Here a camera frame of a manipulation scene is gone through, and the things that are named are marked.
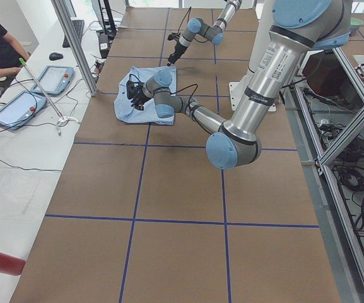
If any blue teach pendant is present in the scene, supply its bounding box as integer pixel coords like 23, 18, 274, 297
0, 91, 47, 130
37, 66, 74, 97

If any light blue t-shirt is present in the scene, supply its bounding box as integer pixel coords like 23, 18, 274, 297
114, 66, 177, 126

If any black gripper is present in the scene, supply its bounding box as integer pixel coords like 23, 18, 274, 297
132, 83, 147, 110
167, 42, 187, 66

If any metal rod with green tip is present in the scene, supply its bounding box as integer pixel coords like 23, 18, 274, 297
19, 58, 80, 136

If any aluminium frame post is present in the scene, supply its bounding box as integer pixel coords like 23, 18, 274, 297
51, 0, 98, 97

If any black computer mouse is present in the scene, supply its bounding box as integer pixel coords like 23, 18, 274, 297
49, 52, 64, 61

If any far blue teach pendant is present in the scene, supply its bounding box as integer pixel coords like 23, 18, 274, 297
37, 66, 74, 97

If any aluminium frame rail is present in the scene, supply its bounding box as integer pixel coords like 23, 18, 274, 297
283, 41, 364, 302

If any near blue teach pendant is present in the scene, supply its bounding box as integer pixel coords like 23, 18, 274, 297
0, 91, 47, 130

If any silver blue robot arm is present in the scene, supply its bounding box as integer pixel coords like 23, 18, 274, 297
127, 1, 352, 169
167, 0, 242, 66

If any black keyboard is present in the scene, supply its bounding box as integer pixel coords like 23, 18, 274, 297
62, 19, 85, 49

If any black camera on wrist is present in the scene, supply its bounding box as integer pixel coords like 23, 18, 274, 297
167, 32, 180, 41
126, 80, 139, 100

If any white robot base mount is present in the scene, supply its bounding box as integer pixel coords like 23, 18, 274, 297
229, 0, 274, 111

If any red water bottle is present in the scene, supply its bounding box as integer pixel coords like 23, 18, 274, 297
0, 252, 26, 276

